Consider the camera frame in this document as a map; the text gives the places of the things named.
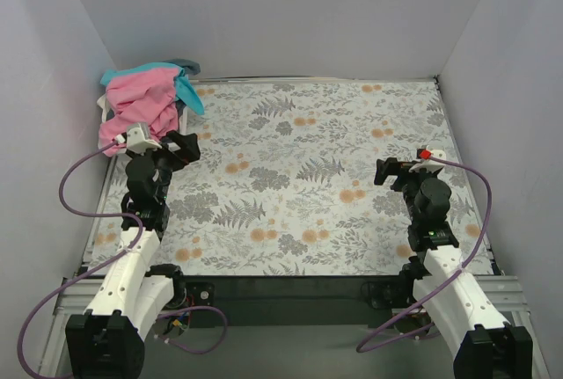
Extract pink t shirt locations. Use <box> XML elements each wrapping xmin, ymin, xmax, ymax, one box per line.
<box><xmin>99</xmin><ymin>63</ymin><xmax>182</xmax><ymax>147</ymax></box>

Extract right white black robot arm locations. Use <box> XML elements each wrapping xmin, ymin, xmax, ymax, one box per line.
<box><xmin>356</xmin><ymin>149</ymin><xmax>533</xmax><ymax>378</ymax></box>

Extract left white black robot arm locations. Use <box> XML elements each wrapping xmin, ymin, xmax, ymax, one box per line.
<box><xmin>65</xmin><ymin>128</ymin><xmax>201</xmax><ymax>378</ymax></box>

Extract teal t shirt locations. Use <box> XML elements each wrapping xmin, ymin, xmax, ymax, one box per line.
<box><xmin>100</xmin><ymin>61</ymin><xmax>205</xmax><ymax>115</ymax></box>

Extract grey blue t shirt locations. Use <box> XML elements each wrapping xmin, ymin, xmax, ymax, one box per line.
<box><xmin>166</xmin><ymin>58</ymin><xmax>201</xmax><ymax>76</ymax></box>

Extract white plastic basket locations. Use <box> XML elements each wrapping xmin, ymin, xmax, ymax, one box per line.
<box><xmin>96</xmin><ymin>95</ymin><xmax>181</xmax><ymax>147</ymax></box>

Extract floral patterned table mat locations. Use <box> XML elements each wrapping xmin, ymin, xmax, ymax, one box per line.
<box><xmin>85</xmin><ymin>79</ymin><xmax>501</xmax><ymax>278</ymax></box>

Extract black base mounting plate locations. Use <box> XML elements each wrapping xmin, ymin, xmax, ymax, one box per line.
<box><xmin>181</xmin><ymin>275</ymin><xmax>413</xmax><ymax>327</ymax></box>

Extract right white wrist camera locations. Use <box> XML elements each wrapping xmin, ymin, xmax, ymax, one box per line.
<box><xmin>408</xmin><ymin>149</ymin><xmax>447</xmax><ymax>173</ymax></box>

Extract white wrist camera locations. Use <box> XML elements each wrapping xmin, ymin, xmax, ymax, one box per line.
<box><xmin>408</xmin><ymin>149</ymin><xmax>447</xmax><ymax>173</ymax></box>
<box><xmin>115</xmin><ymin>122</ymin><xmax>162</xmax><ymax>154</ymax></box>

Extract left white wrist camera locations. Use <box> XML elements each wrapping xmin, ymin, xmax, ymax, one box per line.
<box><xmin>115</xmin><ymin>122</ymin><xmax>162</xmax><ymax>154</ymax></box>

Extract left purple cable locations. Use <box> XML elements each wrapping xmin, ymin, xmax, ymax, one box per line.
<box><xmin>18</xmin><ymin>137</ymin><xmax>229</xmax><ymax>377</ymax></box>

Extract purple cable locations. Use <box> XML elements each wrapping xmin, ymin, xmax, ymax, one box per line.
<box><xmin>355</xmin><ymin>155</ymin><xmax>493</xmax><ymax>354</ymax></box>
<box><xmin>18</xmin><ymin>137</ymin><xmax>229</xmax><ymax>377</ymax></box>

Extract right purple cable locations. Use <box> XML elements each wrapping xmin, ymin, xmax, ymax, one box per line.
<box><xmin>355</xmin><ymin>155</ymin><xmax>493</xmax><ymax>354</ymax></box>

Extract aluminium frame rail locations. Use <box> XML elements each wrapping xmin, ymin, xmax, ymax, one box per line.
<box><xmin>39</xmin><ymin>265</ymin><xmax>548</xmax><ymax>378</ymax></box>

